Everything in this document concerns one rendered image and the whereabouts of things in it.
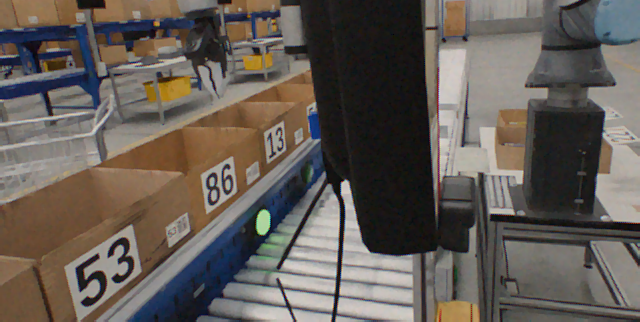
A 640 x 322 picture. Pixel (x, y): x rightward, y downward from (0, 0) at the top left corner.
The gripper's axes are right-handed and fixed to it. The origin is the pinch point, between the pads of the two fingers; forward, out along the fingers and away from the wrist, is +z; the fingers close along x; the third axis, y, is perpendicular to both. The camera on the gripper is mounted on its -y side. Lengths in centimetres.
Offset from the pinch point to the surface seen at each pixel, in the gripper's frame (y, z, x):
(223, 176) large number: 1.8, 22.8, 5.6
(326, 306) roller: -18, 51, -23
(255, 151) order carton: 21.9, 22.5, 4.0
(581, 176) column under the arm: 32, 45, -91
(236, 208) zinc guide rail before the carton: 0.6, 32.1, 3.6
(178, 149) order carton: 24.4, 19.2, 32.4
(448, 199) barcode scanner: -31, 20, -54
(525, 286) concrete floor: 104, 132, -83
